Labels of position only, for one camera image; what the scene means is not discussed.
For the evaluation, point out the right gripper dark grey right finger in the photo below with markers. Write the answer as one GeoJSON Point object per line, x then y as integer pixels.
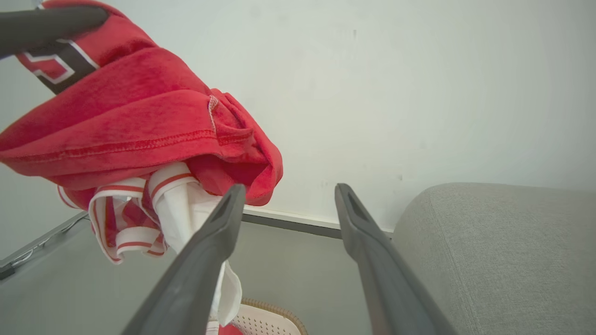
{"type": "Point", "coordinates": [386, 288]}

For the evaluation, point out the red and white sports jersey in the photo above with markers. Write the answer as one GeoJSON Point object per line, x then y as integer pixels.
{"type": "Point", "coordinates": [139, 121]}

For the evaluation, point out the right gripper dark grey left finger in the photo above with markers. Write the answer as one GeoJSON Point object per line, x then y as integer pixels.
{"type": "Point", "coordinates": [195, 274]}

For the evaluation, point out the white laundry basket, wicker rim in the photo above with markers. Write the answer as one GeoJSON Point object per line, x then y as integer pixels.
{"type": "Point", "coordinates": [267, 324]}

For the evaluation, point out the white and grey baseboard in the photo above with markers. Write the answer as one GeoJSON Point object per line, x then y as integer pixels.
{"type": "Point", "coordinates": [298, 222]}

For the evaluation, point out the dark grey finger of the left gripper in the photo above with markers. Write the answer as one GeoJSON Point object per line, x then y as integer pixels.
{"type": "Point", "coordinates": [42, 28]}

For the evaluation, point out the grey fabric sofa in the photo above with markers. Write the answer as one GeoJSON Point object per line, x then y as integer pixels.
{"type": "Point", "coordinates": [503, 265]}

